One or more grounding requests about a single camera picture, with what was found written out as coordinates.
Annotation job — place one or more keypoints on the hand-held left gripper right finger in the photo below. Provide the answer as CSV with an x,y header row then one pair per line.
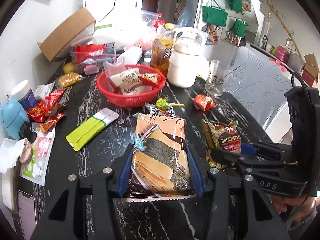
x,y
193,170

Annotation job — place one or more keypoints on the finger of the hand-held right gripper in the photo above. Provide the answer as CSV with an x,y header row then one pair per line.
x,y
248,148
232,158

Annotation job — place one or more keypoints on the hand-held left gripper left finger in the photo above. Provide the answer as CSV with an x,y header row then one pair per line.
x,y
126,170

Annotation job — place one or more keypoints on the green-edged snack packet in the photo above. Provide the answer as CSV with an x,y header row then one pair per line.
x,y
222,136

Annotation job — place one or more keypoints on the seaweed cracker packet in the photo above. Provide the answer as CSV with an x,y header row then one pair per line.
x,y
160,150

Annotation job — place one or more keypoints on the red plastic mesh basket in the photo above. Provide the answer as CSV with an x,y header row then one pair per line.
x,y
120,100

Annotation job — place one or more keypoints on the white and brown snack packet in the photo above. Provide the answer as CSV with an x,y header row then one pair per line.
x,y
130,82

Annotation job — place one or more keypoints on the red orange cartoon snack packet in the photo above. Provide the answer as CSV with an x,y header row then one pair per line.
x,y
151,78

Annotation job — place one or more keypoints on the clear pastry packet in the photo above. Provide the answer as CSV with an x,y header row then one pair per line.
x,y
113,67

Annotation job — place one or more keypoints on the person's right forearm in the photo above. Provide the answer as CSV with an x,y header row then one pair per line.
x,y
307,218

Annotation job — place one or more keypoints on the person's right hand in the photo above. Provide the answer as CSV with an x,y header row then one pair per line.
x,y
292,203

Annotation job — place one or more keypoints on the lime green packet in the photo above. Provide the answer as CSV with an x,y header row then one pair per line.
x,y
91,130

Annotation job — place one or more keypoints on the red wrapped candy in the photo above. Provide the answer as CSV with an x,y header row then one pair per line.
x,y
203,102

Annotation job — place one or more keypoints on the black white patterned packet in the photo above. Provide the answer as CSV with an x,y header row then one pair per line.
x,y
170,111

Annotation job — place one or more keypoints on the open cardboard box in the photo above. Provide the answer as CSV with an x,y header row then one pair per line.
x,y
311,72

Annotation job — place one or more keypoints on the green wrapped lollipop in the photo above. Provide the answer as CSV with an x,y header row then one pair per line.
x,y
161,103

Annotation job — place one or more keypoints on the clear glass mug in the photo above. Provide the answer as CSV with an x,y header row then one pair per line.
x,y
217,80

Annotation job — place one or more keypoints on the small orange snack packet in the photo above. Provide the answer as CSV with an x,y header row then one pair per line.
x,y
51,123

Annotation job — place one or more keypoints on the white pink green packet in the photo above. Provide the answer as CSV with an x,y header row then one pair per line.
x,y
37,160

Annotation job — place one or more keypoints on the pink gift box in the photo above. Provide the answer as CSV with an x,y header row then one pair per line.
x,y
282,52

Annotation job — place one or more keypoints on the dark brown snack packet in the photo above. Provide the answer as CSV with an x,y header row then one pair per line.
x,y
57,110

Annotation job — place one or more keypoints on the long red snack packet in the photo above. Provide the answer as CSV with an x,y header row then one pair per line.
x,y
53,99

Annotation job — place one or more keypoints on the round pink compact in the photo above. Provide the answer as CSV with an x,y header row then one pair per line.
x,y
26,151

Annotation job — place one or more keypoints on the small pink box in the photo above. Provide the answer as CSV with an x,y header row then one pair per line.
x,y
91,70

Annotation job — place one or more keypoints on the yellow orange snack packet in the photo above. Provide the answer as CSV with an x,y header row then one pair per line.
x,y
68,80

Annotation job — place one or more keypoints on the black claw hair clip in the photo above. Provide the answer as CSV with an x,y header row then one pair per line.
x,y
26,131

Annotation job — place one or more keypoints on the pink smartphone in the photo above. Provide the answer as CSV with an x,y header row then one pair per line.
x,y
27,215

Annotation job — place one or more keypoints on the tall glass bottle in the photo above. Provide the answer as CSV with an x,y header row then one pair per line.
x,y
268,33

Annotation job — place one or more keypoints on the silver white packet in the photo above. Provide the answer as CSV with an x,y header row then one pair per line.
x,y
45,91

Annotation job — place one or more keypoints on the white paper roll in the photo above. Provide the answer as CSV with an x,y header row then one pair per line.
x,y
131,56

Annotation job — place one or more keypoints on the clear plastic container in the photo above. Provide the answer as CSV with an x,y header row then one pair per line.
x,y
107,57

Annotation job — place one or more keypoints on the yellow lemon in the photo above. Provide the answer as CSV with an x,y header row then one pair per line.
x,y
68,68

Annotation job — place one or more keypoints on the crumpled white tissue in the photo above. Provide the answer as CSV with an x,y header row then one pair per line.
x,y
10,155

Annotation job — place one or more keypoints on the cartoon print bag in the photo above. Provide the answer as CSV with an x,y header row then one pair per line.
x,y
211,35

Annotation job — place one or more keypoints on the orange juice bottle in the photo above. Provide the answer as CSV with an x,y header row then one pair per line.
x,y
161,52

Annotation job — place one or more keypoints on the light blue robot toy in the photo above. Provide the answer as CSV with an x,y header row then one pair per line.
x,y
13,120

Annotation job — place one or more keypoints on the red bag in container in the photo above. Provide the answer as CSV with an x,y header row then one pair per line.
x,y
88,52

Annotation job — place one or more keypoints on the pink paper cup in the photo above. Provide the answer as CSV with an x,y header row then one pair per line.
x,y
140,44

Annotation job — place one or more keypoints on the blue jar with white lid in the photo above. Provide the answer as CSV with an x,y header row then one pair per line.
x,y
23,93

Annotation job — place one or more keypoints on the large green tote bag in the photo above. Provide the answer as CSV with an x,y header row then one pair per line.
x,y
215,13

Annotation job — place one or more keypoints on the clear plastic bags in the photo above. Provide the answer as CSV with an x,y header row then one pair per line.
x,y
136,25

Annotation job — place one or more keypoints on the green and white box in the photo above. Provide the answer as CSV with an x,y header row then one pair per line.
x,y
103,26

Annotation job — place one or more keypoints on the red cola bottle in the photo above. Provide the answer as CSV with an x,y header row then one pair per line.
x,y
159,25

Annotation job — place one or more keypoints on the brown cardboard box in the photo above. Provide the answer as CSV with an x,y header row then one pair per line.
x,y
66,33

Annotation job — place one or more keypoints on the hanging blue plastic bag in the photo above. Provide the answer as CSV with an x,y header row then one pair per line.
x,y
186,12

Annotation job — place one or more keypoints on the white refrigerator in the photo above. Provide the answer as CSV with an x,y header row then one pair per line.
x,y
100,7

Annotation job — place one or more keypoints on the brown wooden door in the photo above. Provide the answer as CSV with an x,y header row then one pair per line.
x,y
150,2

